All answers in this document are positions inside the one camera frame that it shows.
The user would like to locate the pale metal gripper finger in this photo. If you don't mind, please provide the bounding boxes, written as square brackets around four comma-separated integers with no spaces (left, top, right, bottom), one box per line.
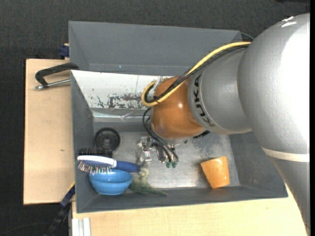
[134,147,153,168]
[140,136,153,149]

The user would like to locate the green toy dinosaur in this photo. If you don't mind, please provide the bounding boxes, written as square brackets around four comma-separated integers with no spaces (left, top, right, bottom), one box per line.
[128,168,169,197]

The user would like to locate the black round ribbed disc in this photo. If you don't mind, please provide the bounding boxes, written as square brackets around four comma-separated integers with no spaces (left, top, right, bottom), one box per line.
[94,127,121,151]

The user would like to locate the blue bowl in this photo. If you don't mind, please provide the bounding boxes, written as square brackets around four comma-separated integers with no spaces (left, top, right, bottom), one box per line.
[88,168,134,196]

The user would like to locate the white and blue hairbrush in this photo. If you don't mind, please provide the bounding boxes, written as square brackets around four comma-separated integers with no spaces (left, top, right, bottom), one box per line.
[76,155,141,175]

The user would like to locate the black hairbrush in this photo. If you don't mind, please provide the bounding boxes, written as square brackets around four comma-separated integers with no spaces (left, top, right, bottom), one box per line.
[78,148,113,158]

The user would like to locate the orange cup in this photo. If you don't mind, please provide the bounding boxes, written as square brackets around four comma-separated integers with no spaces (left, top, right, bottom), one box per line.
[199,156,231,189]

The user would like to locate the grey metal bin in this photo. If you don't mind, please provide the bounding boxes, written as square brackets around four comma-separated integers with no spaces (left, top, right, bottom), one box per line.
[67,20,289,214]

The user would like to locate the pale brown cardboard board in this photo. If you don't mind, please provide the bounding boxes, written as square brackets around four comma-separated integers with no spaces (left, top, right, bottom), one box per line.
[23,58,76,206]

